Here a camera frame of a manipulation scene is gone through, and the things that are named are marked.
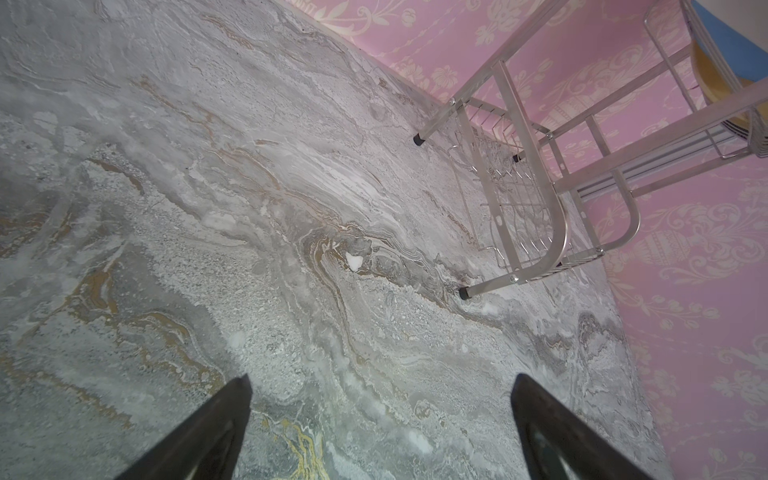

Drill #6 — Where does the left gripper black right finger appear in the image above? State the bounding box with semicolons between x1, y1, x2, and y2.
510;373;649;480

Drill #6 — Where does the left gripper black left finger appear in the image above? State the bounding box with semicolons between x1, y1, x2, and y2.
118;375;252;479

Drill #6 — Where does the silver metal dish rack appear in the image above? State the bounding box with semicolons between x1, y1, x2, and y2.
413;1;767;300

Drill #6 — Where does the yellow plate with bear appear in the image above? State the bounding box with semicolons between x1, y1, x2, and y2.
692;42;767;158

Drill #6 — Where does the blue striped plate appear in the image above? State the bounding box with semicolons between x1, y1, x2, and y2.
692;0;767;82

